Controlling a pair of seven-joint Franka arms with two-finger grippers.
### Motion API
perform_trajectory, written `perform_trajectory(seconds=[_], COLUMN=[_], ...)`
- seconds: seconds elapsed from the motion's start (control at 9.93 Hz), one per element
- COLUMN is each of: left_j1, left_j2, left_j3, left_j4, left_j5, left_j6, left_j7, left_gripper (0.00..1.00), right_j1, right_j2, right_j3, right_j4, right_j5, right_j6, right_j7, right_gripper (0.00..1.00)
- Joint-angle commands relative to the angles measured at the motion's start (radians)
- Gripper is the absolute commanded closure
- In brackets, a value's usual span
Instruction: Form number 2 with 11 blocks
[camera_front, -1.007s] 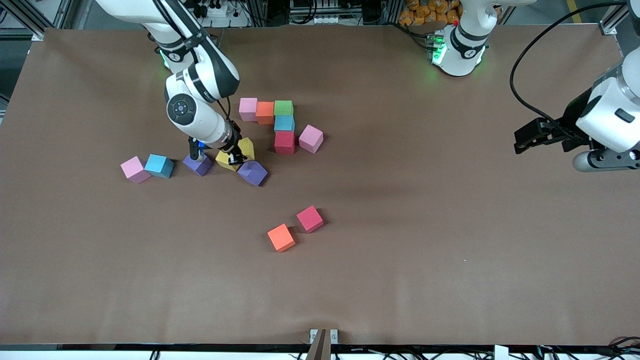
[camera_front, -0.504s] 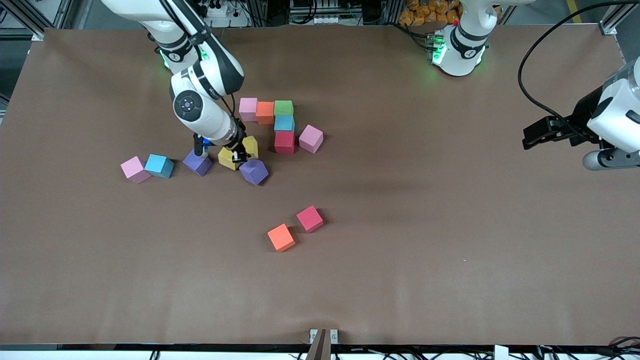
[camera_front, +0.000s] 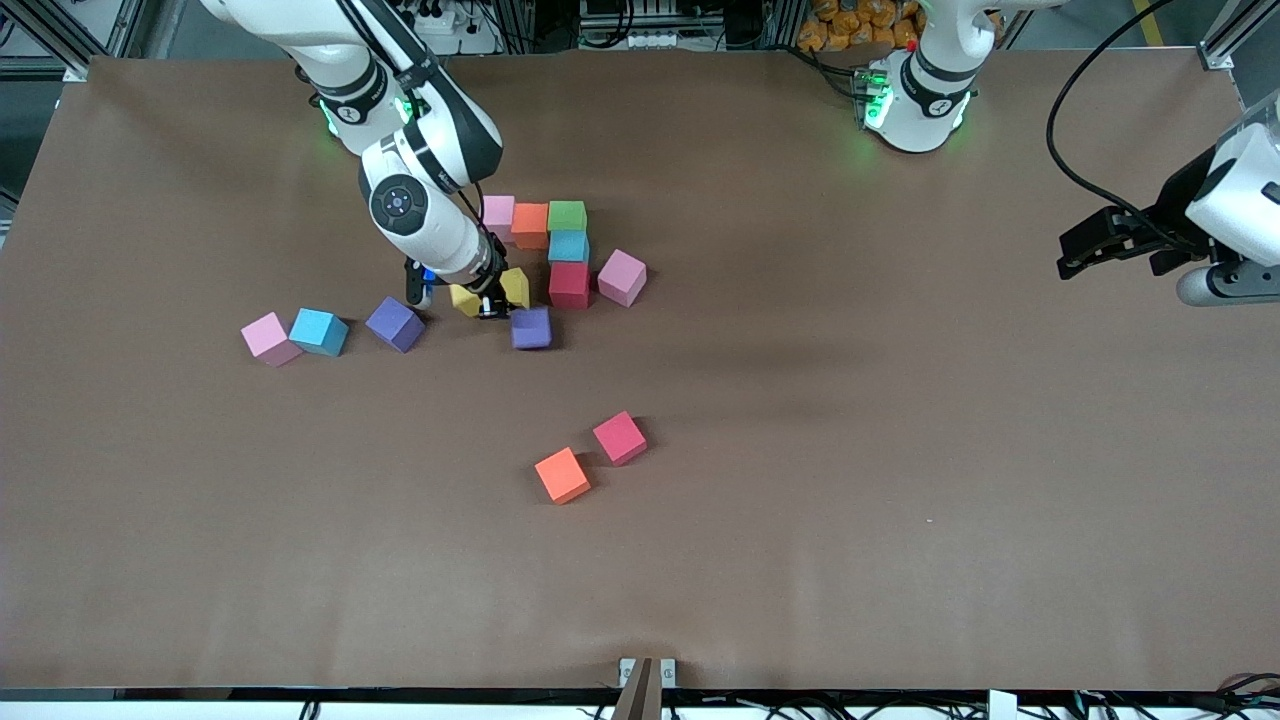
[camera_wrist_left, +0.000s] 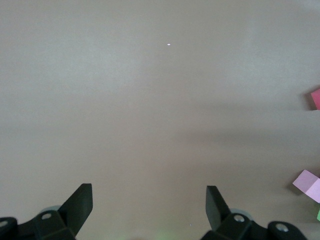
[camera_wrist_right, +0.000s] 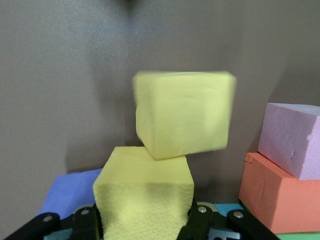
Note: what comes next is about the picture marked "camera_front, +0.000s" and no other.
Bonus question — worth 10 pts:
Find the aluminium frame profile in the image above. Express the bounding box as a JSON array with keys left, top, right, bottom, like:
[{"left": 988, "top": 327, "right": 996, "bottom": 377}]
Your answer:
[
  {"left": 0, "top": 0, "right": 151, "bottom": 83},
  {"left": 1197, "top": 0, "right": 1280, "bottom": 71}
]

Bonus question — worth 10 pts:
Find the orange crumpled bag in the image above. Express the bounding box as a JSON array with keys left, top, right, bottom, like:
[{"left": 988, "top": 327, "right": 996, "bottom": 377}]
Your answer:
[{"left": 797, "top": 0, "right": 921, "bottom": 53}]

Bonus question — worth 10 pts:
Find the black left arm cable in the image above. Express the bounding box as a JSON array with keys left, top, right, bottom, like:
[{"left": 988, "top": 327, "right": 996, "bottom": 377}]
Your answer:
[{"left": 1046, "top": 0, "right": 1216, "bottom": 251}]

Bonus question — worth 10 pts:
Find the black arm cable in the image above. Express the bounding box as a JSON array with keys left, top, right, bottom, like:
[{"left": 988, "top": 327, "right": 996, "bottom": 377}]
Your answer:
[
  {"left": 1046, "top": 0, "right": 1216, "bottom": 251},
  {"left": 335, "top": 0, "right": 501, "bottom": 251}
]

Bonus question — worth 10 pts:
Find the white power strip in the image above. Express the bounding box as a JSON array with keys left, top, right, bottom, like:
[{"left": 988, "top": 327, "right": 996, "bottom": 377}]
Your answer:
[
  {"left": 597, "top": 30, "right": 693, "bottom": 51},
  {"left": 425, "top": 3, "right": 501, "bottom": 56}
]

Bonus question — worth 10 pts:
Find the purple foam cube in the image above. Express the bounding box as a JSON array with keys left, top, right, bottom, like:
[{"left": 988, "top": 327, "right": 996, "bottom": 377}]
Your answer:
[
  {"left": 364, "top": 296, "right": 426, "bottom": 355},
  {"left": 510, "top": 306, "right": 554, "bottom": 351}
]

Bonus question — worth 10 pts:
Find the table cover sheet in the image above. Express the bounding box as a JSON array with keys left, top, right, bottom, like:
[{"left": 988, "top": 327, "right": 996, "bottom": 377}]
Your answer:
[{"left": 0, "top": 48, "right": 1280, "bottom": 693}]

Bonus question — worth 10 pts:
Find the black floor cable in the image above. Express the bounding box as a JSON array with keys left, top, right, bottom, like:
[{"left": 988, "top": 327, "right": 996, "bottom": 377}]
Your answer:
[{"left": 1190, "top": 672, "right": 1280, "bottom": 716}]

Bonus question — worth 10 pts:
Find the white metal bracket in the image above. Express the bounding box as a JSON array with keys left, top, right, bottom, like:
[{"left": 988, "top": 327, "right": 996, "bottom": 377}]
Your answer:
[{"left": 619, "top": 657, "right": 677, "bottom": 689}]

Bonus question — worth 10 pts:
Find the crimson foam cube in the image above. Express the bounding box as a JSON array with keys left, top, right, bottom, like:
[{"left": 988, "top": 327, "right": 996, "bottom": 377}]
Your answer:
[
  {"left": 548, "top": 261, "right": 593, "bottom": 310},
  {"left": 592, "top": 410, "right": 648, "bottom": 467}
]

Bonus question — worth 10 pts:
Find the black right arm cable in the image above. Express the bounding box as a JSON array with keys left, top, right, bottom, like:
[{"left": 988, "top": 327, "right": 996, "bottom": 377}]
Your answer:
[{"left": 335, "top": 0, "right": 501, "bottom": 251}]

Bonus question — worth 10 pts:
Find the aluminium frame post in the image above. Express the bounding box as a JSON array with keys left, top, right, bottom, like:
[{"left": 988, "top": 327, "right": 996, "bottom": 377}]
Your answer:
[{"left": 610, "top": 657, "right": 665, "bottom": 720}]

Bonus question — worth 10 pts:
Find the orange foam cube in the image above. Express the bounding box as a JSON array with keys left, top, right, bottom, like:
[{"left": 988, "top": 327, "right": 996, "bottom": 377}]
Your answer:
[
  {"left": 534, "top": 446, "right": 592, "bottom": 506},
  {"left": 511, "top": 202, "right": 551, "bottom": 251}
]

